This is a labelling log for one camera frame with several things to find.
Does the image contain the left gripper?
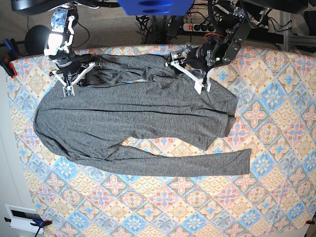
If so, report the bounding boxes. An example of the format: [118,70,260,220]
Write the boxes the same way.
[165,43,214,94]

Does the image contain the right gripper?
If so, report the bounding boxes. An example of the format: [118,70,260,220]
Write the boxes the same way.
[49,53,101,97]

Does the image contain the grey t-shirt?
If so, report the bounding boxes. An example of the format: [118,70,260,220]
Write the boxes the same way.
[33,54,251,177]

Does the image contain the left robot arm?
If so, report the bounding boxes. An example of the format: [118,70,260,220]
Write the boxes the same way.
[165,0,272,94]

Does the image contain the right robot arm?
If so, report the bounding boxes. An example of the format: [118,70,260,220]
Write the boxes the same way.
[43,2,101,97]

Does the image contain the white power strip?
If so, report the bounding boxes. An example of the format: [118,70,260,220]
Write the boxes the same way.
[182,23,216,33]

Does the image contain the black round stool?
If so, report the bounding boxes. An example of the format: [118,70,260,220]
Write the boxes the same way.
[24,25,50,55]

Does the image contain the red black clamp left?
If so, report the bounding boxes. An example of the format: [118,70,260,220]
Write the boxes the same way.
[0,39,19,78]

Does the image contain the patterned tablecloth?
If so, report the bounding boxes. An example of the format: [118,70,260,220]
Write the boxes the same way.
[6,47,316,237]

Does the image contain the blue clamp bottom left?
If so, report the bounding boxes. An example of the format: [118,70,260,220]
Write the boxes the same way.
[4,217,52,229]

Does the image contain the clamp bottom right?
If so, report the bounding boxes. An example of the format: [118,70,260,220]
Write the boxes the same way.
[305,220,315,225]

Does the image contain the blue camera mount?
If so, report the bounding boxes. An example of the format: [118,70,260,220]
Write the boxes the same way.
[118,0,194,16]

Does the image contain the white wall outlet box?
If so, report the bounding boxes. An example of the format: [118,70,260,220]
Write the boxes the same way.
[5,204,41,234]

